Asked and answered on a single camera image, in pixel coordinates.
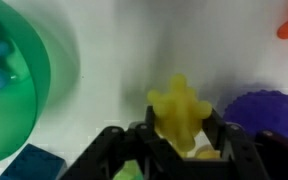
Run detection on green cube block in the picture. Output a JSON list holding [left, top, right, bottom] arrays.
[[113, 160, 144, 180]]

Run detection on green plastic bowl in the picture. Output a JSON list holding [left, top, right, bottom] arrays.
[[0, 0, 51, 161]]

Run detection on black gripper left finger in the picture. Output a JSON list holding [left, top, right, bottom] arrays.
[[60, 106, 184, 180]]

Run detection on small yellow toy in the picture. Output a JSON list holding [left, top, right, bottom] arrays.
[[180, 146, 222, 160]]

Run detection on purple bumpy ball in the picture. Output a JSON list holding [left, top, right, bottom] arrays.
[[223, 90, 288, 138]]

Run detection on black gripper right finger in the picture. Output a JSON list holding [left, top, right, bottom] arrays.
[[185, 110, 288, 180]]

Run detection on blue rectangular block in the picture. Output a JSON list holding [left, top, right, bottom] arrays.
[[0, 144, 66, 180]]

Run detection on yellow spiky toy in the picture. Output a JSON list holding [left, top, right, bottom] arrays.
[[147, 74, 212, 152]]

